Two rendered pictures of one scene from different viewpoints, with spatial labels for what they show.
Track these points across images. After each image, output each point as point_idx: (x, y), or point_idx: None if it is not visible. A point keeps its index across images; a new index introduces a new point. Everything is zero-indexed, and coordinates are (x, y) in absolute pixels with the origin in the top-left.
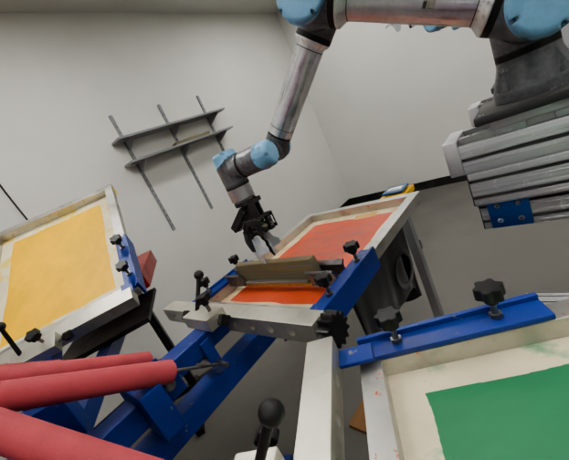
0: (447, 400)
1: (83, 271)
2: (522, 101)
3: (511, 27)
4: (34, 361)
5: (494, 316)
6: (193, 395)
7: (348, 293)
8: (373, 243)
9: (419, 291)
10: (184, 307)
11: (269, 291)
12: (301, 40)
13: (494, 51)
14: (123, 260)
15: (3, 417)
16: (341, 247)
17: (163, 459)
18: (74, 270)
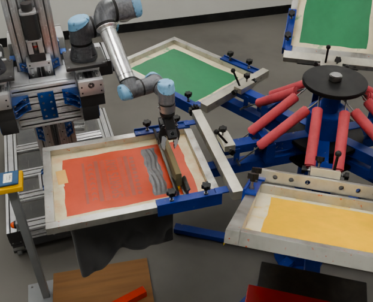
0: (194, 99)
1: (299, 211)
2: (102, 56)
3: (117, 29)
4: (309, 141)
5: None
6: (248, 158)
7: None
8: (124, 136)
9: None
10: (229, 172)
11: None
12: (115, 26)
13: (87, 41)
14: (253, 167)
15: (288, 88)
16: (118, 163)
17: (257, 100)
18: (309, 215)
